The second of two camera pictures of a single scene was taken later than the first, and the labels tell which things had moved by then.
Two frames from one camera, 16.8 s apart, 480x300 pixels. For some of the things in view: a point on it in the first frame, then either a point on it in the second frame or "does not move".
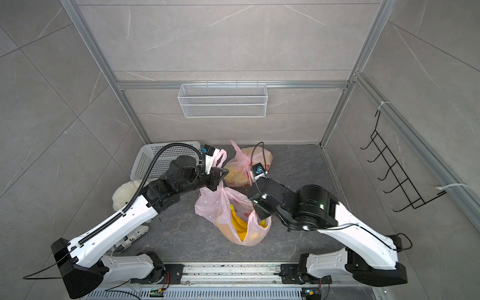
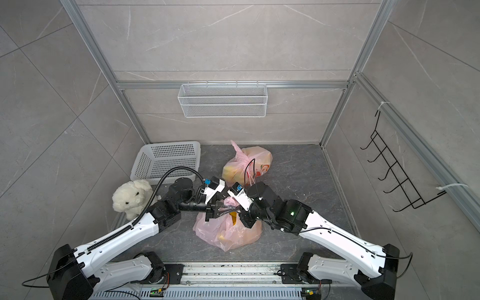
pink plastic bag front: [238, 172] does not move
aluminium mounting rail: [240, 281] does not move
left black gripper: [213, 178] → [211, 209]
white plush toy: [124, 193] does not move
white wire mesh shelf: [200, 100] does not move
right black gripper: [260, 212] → [247, 220]
